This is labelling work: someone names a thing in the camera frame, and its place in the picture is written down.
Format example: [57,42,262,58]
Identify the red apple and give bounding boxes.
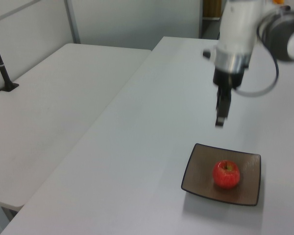
[212,159,241,190]

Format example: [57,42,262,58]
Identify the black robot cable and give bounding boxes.
[235,14,281,98]

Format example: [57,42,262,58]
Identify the brown wooden panel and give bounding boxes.
[202,0,222,21]

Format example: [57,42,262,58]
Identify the grey partition corner post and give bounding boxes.
[63,0,81,45]

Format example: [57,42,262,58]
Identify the brown square ceramic plate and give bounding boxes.
[180,143,262,207]

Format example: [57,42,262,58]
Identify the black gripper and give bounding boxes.
[212,67,245,128]

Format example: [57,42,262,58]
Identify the black pole stand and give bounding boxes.
[0,25,20,92]

